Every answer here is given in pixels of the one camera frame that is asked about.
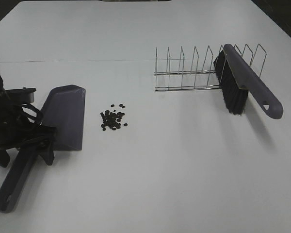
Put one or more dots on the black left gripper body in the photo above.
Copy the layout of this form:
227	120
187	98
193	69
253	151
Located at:
21	125

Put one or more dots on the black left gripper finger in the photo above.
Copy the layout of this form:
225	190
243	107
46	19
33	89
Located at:
45	151
4	158

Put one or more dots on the purple plastic dustpan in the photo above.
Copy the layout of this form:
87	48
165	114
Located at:
64	109

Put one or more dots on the pile of coffee beans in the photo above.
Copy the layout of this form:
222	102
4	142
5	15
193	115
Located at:
112	118

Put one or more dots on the purple hand brush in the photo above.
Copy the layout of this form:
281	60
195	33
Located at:
237	79

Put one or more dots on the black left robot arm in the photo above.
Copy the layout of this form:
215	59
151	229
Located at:
21	125

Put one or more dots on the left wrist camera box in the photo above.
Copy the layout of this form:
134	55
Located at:
20	96

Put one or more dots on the chrome wire rack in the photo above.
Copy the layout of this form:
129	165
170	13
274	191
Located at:
193	72

